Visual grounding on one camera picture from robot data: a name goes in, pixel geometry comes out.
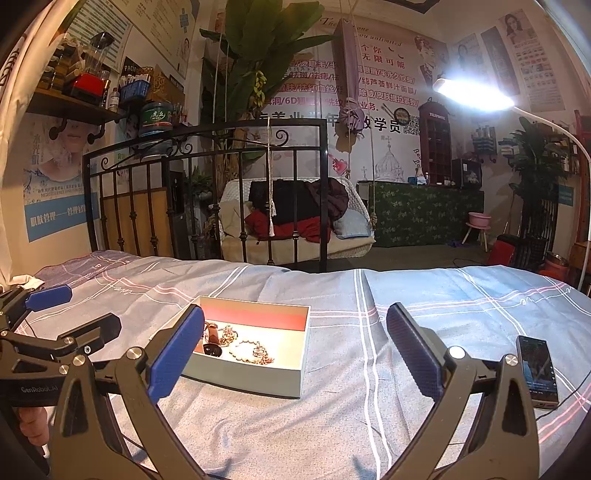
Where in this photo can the cardboard box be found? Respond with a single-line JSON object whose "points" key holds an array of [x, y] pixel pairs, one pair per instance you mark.
{"points": [[168, 85]]}

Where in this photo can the blender with red base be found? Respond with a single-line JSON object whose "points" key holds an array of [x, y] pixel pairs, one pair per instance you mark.
{"points": [[90, 87]]}

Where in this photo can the white gooseneck lamp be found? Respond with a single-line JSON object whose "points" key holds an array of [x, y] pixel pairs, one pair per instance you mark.
{"points": [[471, 92]]}

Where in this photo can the red trash can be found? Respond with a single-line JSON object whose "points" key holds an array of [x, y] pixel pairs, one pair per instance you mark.
{"points": [[554, 265]]}

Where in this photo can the green round tin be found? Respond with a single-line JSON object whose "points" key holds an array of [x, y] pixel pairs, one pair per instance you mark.
{"points": [[156, 120]]}

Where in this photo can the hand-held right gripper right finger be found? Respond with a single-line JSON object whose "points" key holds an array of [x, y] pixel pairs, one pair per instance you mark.
{"points": [[413, 355]]}

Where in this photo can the wall shelf with bottles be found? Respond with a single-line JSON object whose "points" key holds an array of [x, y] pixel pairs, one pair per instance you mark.
{"points": [[484, 141]]}

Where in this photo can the grey striped bed sheet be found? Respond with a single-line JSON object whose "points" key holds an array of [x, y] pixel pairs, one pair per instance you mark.
{"points": [[346, 415]]}

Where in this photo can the red clothing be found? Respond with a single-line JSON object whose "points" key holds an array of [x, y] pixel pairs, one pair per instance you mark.
{"points": [[304, 228]]}

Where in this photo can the grey box with pink lining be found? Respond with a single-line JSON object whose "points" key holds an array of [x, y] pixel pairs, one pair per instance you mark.
{"points": [[258, 376]]}

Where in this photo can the red telephone booth cabinet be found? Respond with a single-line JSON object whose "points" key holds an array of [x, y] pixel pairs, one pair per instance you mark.
{"points": [[422, 138]]}

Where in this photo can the green patterned counter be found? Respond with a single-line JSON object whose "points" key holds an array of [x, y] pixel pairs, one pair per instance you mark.
{"points": [[415, 212]]}

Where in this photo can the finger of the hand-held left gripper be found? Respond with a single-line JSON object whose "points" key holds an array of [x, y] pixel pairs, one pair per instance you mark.
{"points": [[48, 297], [99, 328]]}

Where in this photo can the large banana plant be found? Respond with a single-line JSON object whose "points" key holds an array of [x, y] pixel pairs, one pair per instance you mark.
{"points": [[258, 46]]}

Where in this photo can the hanging grey folded umbrella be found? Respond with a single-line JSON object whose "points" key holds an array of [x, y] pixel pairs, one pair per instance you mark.
{"points": [[351, 69]]}

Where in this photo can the person's left hand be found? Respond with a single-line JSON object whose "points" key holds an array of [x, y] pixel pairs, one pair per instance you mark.
{"points": [[34, 427]]}

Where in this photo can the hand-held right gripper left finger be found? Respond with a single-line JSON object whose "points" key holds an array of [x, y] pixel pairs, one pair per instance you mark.
{"points": [[178, 355]]}

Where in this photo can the small jewelled ornament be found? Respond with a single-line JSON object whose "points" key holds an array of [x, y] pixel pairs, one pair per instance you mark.
{"points": [[229, 333]]}

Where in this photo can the pink stool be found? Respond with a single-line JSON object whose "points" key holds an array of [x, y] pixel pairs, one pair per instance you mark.
{"points": [[479, 219]]}

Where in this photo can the white wicker swing chair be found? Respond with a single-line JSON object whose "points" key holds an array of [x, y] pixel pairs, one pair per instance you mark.
{"points": [[231, 194]]}

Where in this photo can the cream cushion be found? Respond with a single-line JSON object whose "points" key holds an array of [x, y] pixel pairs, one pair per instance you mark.
{"points": [[231, 221]]}

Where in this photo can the wooden cabinet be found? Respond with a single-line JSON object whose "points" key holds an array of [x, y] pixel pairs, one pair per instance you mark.
{"points": [[581, 267]]}

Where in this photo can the small black cabinet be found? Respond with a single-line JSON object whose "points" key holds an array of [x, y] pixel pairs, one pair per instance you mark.
{"points": [[466, 174]]}

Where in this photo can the green potted plant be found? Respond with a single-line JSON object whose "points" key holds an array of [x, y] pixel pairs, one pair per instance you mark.
{"points": [[540, 161]]}

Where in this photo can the grey-blue pillow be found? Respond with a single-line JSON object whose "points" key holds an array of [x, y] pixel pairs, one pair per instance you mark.
{"points": [[351, 224]]}

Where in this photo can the wooden wall shelf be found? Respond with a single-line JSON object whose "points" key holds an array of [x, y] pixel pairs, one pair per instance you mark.
{"points": [[60, 104]]}

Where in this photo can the dark clothing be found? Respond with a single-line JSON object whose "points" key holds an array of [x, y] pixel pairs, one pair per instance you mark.
{"points": [[286, 198]]}

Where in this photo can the portrait wall poster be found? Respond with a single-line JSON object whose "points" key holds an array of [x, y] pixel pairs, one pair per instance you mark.
{"points": [[535, 60]]}

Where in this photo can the black smartphone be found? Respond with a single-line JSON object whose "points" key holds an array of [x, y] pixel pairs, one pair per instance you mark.
{"points": [[535, 369]]}

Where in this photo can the face wall poster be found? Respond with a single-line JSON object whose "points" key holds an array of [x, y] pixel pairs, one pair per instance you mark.
{"points": [[55, 184]]}

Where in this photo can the black iron bed frame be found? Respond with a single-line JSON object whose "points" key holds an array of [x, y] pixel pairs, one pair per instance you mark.
{"points": [[324, 207]]}

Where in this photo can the red bin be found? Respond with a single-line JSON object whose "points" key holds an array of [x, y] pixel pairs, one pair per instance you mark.
{"points": [[503, 249]]}

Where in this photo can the blue basket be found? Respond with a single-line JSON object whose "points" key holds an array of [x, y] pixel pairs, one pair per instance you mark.
{"points": [[136, 92]]}

